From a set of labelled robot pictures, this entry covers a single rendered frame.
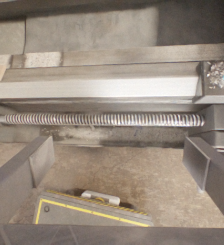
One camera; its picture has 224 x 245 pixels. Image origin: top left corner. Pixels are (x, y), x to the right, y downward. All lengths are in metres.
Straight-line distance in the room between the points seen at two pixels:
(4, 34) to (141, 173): 1.15
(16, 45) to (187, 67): 0.68
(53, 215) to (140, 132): 0.70
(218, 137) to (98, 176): 0.99
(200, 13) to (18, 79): 0.68
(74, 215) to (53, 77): 0.82
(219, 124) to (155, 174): 0.85
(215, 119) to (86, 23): 0.58
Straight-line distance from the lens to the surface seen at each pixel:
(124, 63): 0.55
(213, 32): 0.77
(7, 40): 0.92
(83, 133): 0.97
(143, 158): 1.33
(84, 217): 1.13
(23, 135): 1.14
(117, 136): 0.92
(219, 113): 0.58
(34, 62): 0.65
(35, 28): 0.86
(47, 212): 1.21
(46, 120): 0.69
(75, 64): 0.58
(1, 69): 0.68
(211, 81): 0.51
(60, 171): 1.47
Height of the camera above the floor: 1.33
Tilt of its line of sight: 79 degrees down
